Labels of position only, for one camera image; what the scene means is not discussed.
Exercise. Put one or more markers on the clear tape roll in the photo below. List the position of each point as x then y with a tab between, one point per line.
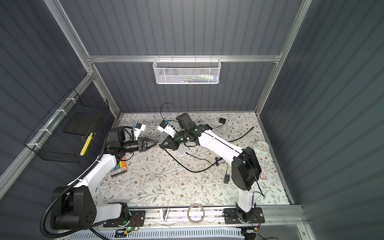
196	214

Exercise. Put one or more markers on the black wire basket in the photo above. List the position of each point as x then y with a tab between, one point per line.
50	142

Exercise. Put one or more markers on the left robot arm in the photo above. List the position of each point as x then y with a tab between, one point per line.
73	208

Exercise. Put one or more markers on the yellow striped marker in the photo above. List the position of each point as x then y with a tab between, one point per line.
86	144

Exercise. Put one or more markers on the black foam pad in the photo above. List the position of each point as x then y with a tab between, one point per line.
80	124

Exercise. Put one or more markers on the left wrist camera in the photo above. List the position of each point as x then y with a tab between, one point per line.
138	128

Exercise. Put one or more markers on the white wire mesh basket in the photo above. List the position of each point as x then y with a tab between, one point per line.
187	73

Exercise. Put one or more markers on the pack of coloured markers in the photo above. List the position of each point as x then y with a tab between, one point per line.
119	169

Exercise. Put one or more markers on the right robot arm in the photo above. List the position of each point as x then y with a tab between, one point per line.
244	163

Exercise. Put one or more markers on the red white small box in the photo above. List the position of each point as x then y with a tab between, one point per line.
264	174

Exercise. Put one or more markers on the white round timer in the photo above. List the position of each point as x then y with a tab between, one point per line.
261	147

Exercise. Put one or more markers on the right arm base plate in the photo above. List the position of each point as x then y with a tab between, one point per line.
237	216

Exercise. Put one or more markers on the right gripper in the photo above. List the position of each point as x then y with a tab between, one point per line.
170	145

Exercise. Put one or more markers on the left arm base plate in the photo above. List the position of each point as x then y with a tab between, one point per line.
135	219

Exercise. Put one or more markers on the white network switch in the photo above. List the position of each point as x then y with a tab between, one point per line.
182	149

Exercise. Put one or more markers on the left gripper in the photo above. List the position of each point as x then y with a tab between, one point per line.
142	142

